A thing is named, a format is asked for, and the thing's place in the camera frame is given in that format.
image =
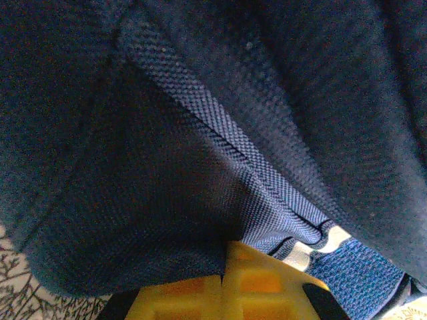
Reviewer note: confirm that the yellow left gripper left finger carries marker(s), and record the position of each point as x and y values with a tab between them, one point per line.
180	300

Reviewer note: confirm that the navy blue student backpack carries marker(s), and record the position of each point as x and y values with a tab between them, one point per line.
200	116

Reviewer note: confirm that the floral white tablecloth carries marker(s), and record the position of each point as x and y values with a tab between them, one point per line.
23	293

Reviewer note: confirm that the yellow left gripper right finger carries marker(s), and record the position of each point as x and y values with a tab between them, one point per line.
263	286

